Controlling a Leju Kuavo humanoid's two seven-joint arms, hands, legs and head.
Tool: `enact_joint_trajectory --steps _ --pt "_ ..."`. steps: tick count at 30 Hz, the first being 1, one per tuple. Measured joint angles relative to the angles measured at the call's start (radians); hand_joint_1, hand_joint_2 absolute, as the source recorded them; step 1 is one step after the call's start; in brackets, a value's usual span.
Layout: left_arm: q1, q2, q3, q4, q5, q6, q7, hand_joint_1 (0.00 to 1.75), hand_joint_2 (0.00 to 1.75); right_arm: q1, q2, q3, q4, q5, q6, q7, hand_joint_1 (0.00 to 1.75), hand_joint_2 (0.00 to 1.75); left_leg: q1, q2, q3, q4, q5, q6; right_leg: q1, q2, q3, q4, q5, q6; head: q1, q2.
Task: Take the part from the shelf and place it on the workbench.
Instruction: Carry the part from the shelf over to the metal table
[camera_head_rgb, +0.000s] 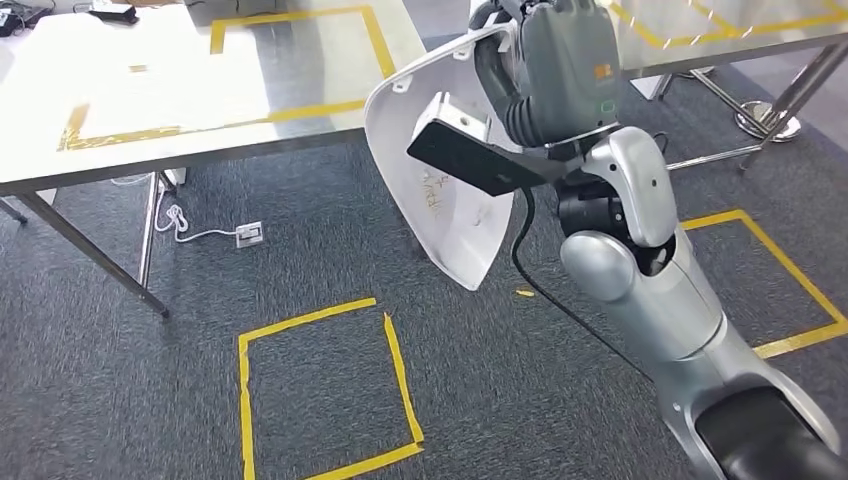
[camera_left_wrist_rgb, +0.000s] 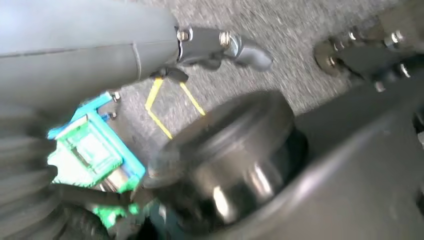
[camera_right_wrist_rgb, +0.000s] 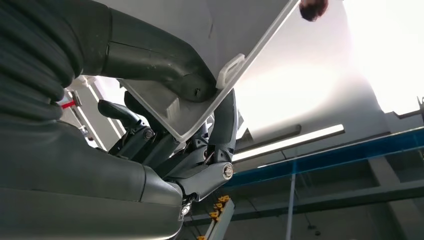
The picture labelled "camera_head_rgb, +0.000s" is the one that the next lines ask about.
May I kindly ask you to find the yellow floor tape square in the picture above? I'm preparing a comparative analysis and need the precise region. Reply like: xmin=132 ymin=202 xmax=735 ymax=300
xmin=237 ymin=296 xmax=425 ymax=480
xmin=682 ymin=209 xmax=848 ymax=360

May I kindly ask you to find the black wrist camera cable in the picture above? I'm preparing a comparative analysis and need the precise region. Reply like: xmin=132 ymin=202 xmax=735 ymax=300
xmin=510 ymin=187 xmax=658 ymax=382

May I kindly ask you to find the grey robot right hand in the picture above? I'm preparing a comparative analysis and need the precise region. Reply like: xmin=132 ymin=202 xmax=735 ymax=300
xmin=468 ymin=0 xmax=623 ymax=148

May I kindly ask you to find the white power cable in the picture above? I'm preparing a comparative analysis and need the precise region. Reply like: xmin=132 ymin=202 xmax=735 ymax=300
xmin=153 ymin=173 xmax=240 ymax=245

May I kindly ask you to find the small black device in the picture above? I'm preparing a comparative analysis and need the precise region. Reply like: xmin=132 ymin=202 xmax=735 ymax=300
xmin=87 ymin=1 xmax=139 ymax=26

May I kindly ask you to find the steel top table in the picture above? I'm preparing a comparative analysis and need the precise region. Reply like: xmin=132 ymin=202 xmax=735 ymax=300
xmin=596 ymin=0 xmax=848 ymax=175

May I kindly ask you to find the white shell with handwriting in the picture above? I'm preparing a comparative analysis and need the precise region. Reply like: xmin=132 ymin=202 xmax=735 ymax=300
xmin=362 ymin=19 xmax=526 ymax=293

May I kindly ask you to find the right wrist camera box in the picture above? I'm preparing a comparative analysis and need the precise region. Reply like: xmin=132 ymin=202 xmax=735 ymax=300
xmin=405 ymin=91 xmax=566 ymax=198

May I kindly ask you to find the steel top workbench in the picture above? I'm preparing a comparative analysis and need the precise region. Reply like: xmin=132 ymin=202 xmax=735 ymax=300
xmin=0 ymin=0 xmax=429 ymax=321

